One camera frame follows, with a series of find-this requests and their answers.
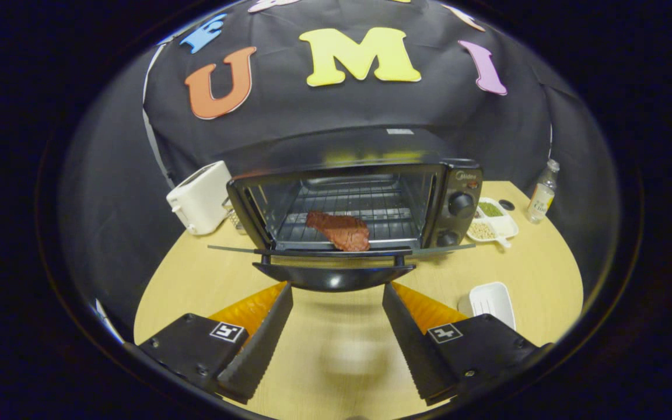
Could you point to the red raw steak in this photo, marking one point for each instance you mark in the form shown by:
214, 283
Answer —
342, 230

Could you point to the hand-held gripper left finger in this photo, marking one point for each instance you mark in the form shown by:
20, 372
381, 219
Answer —
263, 344

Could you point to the white divided seasoning dish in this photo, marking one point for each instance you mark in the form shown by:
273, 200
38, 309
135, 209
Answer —
490, 224

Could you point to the clear glass bottle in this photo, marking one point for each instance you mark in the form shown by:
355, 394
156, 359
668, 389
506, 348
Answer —
541, 201

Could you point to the black toaster oven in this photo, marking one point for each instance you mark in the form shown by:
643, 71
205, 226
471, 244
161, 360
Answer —
461, 182

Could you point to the white rectangular tray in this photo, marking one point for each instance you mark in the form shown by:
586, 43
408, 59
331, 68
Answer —
490, 300

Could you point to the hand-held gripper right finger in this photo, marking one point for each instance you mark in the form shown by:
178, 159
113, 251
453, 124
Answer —
412, 344

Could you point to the small black cap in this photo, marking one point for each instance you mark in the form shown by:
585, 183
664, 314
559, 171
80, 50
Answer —
507, 205

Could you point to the white bread toaster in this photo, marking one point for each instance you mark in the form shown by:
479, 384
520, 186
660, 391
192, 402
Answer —
202, 198

